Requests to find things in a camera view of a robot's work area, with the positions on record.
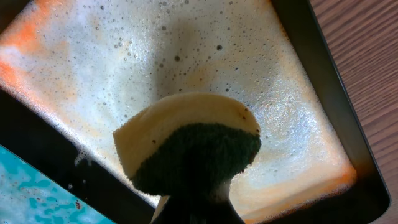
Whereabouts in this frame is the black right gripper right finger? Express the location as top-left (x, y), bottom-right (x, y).
top-left (198, 195), bottom-right (244, 224)

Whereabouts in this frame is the black tray with soapy foam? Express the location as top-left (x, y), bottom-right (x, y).
top-left (1, 1), bottom-right (391, 223)

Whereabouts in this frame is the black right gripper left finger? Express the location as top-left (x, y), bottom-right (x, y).
top-left (150, 196), bottom-right (195, 224)

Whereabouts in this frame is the green and yellow sponge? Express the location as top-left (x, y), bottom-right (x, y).
top-left (113, 93), bottom-right (261, 197)

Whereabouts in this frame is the teal plastic tray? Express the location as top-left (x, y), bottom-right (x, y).
top-left (1, 147), bottom-right (112, 224)

